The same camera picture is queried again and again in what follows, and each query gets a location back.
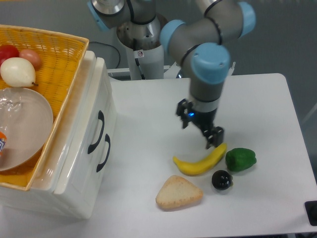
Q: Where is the clear plastic bottle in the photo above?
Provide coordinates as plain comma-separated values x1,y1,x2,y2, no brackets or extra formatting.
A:
0,88,22,157

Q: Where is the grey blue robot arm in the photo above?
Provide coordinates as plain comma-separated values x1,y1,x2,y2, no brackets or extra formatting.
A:
87,0,256,147

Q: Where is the white drawer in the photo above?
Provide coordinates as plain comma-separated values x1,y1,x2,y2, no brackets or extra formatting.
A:
71,134,111,219
54,58,116,196

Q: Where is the white drawer cabinet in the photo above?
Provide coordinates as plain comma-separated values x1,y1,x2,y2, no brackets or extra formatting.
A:
0,51,117,220

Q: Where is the black cable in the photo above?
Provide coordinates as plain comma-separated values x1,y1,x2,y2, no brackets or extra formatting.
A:
89,41,121,69

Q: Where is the yellow toy banana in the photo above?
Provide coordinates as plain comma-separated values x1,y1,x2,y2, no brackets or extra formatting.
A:
173,143,227,176

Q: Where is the white toy pear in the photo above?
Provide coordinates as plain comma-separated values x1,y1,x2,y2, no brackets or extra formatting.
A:
0,58,38,87

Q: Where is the beige plate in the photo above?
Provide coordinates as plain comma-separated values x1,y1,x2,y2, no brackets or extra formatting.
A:
0,88,53,171

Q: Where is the black device at edge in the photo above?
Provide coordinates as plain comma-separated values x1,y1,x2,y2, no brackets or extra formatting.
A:
304,200,317,226

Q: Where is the dark purple toy eggplant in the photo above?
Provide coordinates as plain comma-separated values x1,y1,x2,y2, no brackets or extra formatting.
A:
211,170,233,190

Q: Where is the green toy pepper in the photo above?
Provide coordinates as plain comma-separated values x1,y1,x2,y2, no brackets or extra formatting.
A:
225,148,257,172

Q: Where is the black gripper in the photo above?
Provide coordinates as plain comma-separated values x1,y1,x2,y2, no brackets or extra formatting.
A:
176,99,224,149

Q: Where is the red toy apple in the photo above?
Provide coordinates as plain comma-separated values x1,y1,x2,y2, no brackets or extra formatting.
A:
0,45,19,65

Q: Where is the toy bread slice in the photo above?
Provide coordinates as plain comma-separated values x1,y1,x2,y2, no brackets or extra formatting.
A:
156,175,204,210

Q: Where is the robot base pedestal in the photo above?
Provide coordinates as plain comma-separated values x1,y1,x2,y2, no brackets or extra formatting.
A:
116,14,167,80

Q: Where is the yellow wicker basket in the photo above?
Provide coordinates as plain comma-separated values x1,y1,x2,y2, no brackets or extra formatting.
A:
0,25,89,191

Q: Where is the pink toy peach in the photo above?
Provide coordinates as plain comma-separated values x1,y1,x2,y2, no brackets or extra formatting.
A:
19,49,42,69

